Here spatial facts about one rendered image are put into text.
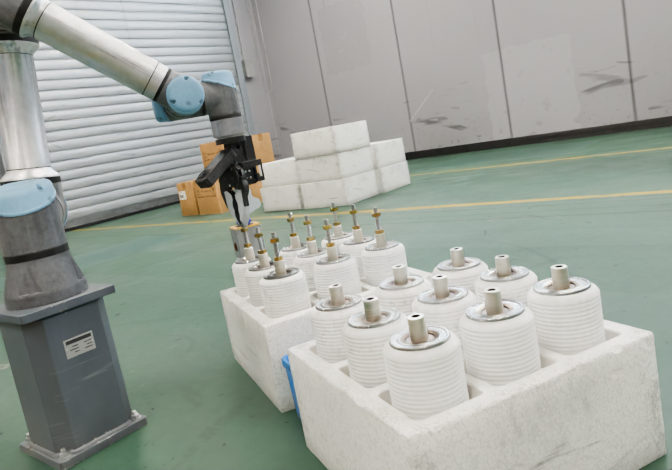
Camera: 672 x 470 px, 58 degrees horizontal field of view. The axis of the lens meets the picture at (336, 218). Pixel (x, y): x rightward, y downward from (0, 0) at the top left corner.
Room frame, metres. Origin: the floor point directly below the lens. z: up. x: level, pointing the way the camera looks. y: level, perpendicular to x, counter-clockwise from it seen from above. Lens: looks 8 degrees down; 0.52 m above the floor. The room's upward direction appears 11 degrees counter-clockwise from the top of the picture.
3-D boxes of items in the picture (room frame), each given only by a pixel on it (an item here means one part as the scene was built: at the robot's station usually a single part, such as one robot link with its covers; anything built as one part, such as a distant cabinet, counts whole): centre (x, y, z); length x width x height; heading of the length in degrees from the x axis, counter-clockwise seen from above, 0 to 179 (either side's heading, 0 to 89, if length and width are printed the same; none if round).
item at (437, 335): (0.71, -0.07, 0.25); 0.08 x 0.08 x 0.01
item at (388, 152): (4.62, -0.34, 0.27); 0.39 x 0.39 x 0.18; 51
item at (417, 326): (0.71, -0.07, 0.26); 0.02 x 0.02 x 0.03
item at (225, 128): (1.44, 0.21, 0.57); 0.08 x 0.08 x 0.05
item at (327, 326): (0.92, 0.02, 0.16); 0.10 x 0.10 x 0.18
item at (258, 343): (1.36, 0.07, 0.09); 0.39 x 0.39 x 0.18; 22
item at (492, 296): (0.76, -0.18, 0.26); 0.02 x 0.02 x 0.03
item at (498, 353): (0.76, -0.18, 0.16); 0.10 x 0.10 x 0.18
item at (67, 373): (1.17, 0.59, 0.15); 0.19 x 0.19 x 0.30; 49
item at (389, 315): (0.82, -0.03, 0.25); 0.08 x 0.08 x 0.01
